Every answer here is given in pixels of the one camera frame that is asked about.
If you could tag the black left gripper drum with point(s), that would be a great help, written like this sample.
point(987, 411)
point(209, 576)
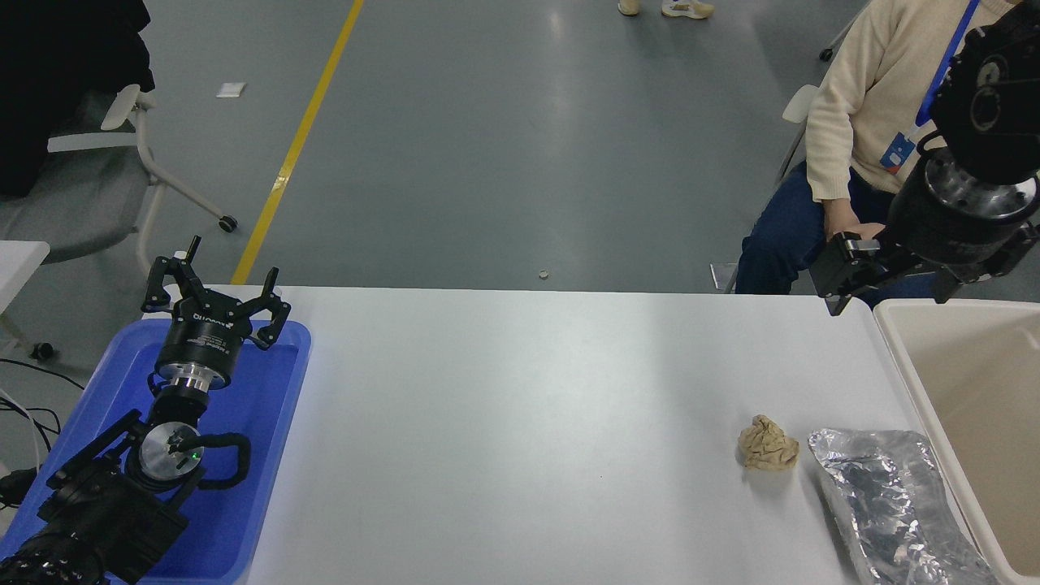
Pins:
point(199, 341)

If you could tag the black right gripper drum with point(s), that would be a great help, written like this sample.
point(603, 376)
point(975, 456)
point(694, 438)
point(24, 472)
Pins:
point(942, 231)

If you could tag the silver foil plate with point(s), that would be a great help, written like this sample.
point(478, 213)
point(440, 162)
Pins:
point(886, 496)

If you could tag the person's right forearm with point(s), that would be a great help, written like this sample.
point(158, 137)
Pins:
point(829, 154)

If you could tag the person's left hand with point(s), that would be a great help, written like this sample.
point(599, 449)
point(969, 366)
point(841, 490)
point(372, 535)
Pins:
point(871, 232)

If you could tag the person's right hand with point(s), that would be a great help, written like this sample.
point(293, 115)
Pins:
point(841, 219)

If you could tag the blue plastic tray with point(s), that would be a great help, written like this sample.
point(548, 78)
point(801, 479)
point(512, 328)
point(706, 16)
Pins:
point(260, 422)

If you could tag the large pale bin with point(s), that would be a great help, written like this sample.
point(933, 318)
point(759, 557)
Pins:
point(975, 390)

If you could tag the person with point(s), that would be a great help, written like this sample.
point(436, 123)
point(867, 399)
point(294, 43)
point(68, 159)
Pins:
point(869, 89)
point(49, 81)

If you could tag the white paper scrap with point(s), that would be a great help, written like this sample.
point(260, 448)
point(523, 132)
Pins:
point(231, 89)

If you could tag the crumpled tan paper ball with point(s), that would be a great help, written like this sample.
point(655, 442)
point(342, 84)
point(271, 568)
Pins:
point(768, 445)

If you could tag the person's foot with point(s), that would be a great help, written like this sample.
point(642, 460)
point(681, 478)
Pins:
point(689, 8)
point(628, 6)

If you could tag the grey chair with white frame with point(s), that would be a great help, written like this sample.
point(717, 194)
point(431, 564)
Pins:
point(81, 203)

